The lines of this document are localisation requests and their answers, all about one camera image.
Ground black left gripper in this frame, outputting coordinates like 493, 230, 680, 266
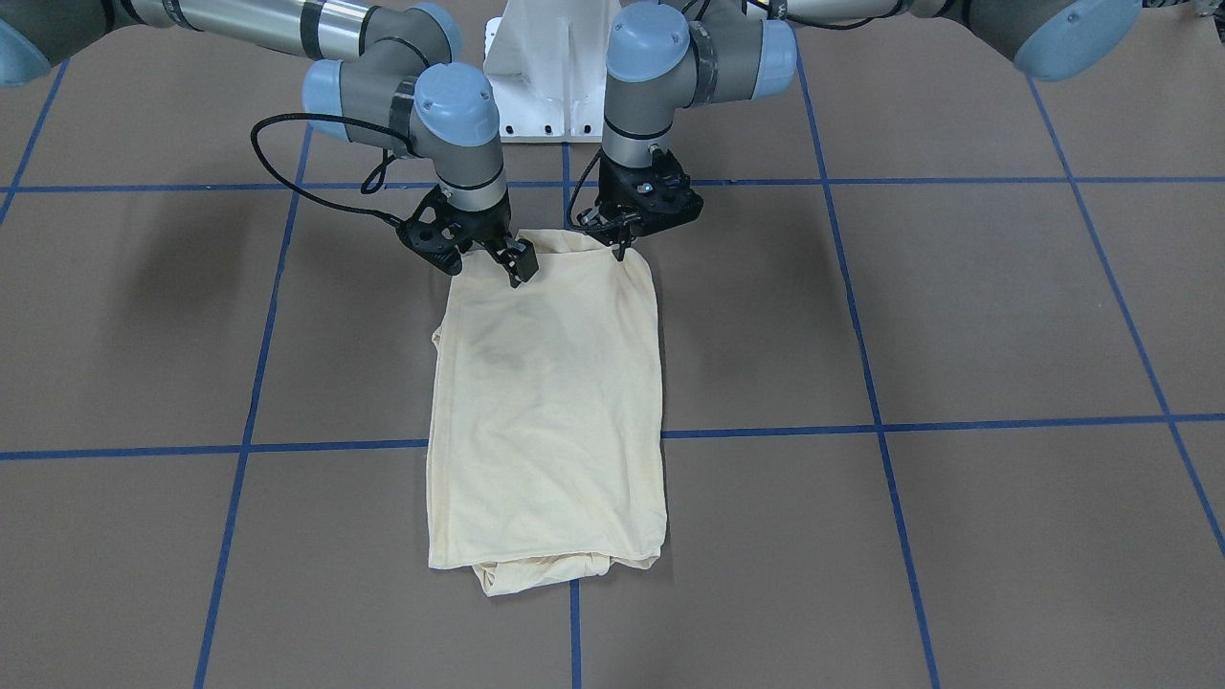
579, 153, 703, 262

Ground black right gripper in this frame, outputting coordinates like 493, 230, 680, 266
394, 188, 539, 289

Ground beige long-sleeve printed shirt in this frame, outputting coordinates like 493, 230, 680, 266
426, 230, 668, 597

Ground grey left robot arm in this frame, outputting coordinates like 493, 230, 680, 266
570, 1, 1142, 257

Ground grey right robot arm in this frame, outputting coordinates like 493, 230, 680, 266
1, 1, 538, 286

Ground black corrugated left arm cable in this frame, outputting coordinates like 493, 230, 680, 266
567, 170, 606, 230

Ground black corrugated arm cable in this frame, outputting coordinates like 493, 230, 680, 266
567, 170, 606, 230
250, 114, 421, 229

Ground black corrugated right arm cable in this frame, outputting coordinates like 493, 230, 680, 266
250, 114, 421, 229

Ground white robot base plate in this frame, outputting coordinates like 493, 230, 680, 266
484, 1, 624, 143

